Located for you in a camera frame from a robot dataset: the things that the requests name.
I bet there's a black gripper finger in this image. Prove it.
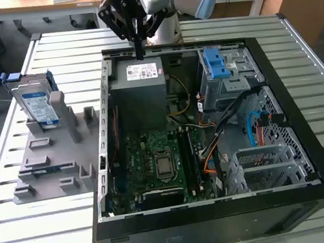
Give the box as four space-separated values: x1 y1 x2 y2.
96 0 142 65
136 6 179 61

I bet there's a hard disk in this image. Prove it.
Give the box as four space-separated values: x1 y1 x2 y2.
0 67 62 133

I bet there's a metal disk bay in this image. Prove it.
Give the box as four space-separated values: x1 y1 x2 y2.
223 139 323 196

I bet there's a grey power supply unit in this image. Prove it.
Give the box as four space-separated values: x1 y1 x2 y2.
106 55 171 136

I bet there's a blue plastic drive latch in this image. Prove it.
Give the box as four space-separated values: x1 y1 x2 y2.
202 46 232 80

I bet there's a metal drive cage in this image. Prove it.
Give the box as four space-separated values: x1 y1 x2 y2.
194 41 268 114

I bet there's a green motherboard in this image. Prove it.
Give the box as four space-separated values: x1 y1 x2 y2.
105 124 218 216

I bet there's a silver CPU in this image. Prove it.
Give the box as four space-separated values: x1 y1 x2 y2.
155 154 175 177

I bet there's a black RAM slot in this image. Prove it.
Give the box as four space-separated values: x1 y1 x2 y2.
176 126 196 197

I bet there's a black CPU socket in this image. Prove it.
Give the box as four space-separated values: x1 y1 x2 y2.
152 148 178 185

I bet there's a grey parts rack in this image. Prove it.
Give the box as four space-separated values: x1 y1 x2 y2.
2 87 110 206

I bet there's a black graphics card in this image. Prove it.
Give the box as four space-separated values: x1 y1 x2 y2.
141 185 186 211

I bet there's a RAM stick in rack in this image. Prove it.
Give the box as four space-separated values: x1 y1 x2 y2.
30 165 62 175

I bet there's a black PC case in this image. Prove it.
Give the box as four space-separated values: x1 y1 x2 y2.
73 26 324 243

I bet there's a yellow wire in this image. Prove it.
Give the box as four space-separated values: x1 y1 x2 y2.
163 72 194 117

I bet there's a wooden desk white frame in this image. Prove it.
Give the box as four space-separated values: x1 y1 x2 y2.
0 0 274 43

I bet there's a black cable bundle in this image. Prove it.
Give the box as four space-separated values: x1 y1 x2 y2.
193 86 270 165

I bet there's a blue data wire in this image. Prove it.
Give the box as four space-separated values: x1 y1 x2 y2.
244 110 262 148

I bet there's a red orange power wire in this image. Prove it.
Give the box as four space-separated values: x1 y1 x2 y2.
254 109 287 147

